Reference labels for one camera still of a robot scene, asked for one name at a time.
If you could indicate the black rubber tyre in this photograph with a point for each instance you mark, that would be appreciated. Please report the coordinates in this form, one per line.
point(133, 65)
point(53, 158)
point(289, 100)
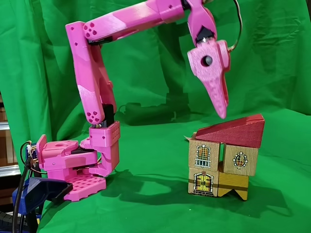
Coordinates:
point(5, 218)

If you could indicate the aluminium ladder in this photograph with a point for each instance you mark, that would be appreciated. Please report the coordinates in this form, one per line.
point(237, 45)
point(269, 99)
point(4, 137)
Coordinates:
point(3, 126)

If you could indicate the wooden cube balcony window print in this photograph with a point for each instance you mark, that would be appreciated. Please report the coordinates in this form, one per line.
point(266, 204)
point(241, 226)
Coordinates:
point(204, 155)

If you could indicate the brown wooden furniture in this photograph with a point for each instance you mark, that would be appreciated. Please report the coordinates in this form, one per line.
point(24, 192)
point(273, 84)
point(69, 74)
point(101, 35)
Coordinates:
point(5, 148)

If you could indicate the wooden cube round window print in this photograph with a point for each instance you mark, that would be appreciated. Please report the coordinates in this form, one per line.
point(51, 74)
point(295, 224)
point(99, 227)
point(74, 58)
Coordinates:
point(240, 161)

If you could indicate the wooden cube door print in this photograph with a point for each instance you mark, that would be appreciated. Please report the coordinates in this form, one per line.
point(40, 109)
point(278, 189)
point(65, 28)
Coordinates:
point(202, 182)

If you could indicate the green cloth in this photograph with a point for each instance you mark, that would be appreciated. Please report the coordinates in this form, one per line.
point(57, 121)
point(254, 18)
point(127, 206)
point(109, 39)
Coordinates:
point(145, 213)

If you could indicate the blue and black clamp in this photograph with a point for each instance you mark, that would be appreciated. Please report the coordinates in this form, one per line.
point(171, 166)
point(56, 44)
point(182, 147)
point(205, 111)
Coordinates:
point(41, 191)

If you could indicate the red wedge roof block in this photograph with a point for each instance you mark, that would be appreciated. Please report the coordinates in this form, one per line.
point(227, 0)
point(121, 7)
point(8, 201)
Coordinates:
point(238, 136)

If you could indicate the yellow notched wooden block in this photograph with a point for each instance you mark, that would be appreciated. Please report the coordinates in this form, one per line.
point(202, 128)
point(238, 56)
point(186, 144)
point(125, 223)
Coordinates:
point(233, 183)

